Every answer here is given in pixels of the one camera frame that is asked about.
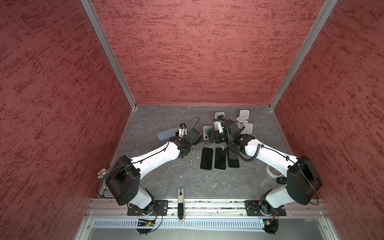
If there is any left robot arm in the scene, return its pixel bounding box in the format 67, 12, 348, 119
98, 129, 203, 215

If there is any roll of tape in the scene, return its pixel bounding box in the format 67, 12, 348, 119
266, 165, 284, 179

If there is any black phone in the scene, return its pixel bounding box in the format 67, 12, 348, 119
227, 148, 240, 168
200, 148, 214, 171

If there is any yellow cup with pens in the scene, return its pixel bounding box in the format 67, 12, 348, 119
98, 168, 110, 179

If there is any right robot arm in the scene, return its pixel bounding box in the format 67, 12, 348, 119
213, 119, 323, 216

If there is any aluminium rail frame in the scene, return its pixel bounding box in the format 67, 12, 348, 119
86, 199, 330, 219

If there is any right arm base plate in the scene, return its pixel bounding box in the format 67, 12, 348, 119
245, 200, 287, 217

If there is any grey oval pad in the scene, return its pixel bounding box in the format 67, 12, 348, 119
158, 128, 180, 141

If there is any black phone stand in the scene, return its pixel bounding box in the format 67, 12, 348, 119
215, 147, 227, 170

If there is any white phone stand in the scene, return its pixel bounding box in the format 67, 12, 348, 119
242, 123, 253, 135
215, 112, 225, 120
237, 110, 250, 124

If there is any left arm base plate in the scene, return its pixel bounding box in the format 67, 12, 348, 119
127, 200, 169, 217

